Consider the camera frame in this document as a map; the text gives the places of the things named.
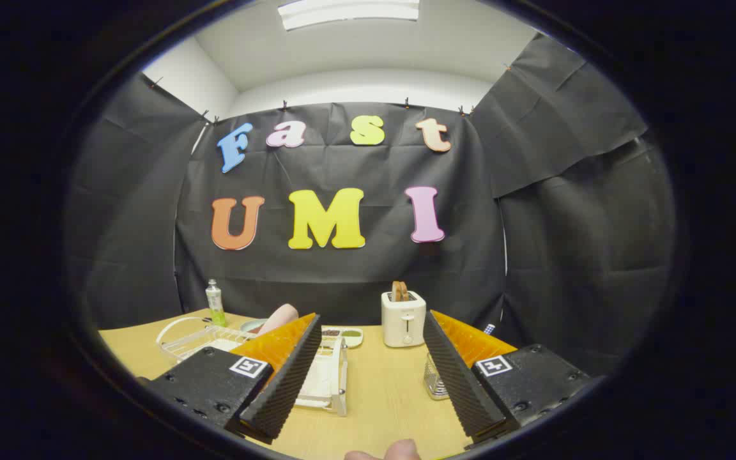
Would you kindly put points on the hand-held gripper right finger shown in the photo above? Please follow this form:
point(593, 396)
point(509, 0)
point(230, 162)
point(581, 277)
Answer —
point(464, 390)

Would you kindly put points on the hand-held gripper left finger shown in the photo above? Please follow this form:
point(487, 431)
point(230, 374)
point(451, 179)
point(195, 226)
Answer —
point(285, 390)

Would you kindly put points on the white dish rack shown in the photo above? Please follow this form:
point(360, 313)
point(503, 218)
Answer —
point(326, 383)

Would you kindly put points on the pink plate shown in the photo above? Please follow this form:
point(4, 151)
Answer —
point(282, 316)

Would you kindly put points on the white toaster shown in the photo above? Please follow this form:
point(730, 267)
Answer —
point(403, 319)

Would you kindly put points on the green squeeze bottle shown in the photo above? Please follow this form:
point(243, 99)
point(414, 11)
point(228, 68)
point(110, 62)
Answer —
point(216, 306)

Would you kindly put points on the toast slice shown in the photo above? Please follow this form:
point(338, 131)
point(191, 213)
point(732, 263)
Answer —
point(400, 291)

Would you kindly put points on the ceiling light panel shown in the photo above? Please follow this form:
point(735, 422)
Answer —
point(349, 11)

